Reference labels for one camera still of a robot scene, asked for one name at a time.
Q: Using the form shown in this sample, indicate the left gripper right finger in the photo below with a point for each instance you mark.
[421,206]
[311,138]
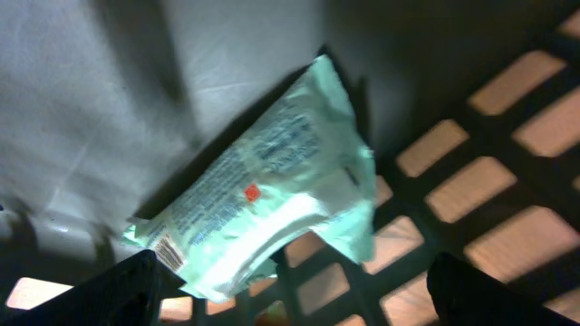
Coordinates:
[462,295]

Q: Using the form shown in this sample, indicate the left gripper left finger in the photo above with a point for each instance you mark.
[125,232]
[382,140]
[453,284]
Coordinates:
[50,290]

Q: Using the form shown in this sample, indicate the mint green wipes pack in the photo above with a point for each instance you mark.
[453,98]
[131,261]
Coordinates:
[301,168]

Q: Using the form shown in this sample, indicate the grey plastic mesh basket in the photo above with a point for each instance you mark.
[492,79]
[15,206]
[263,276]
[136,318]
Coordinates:
[112,109]

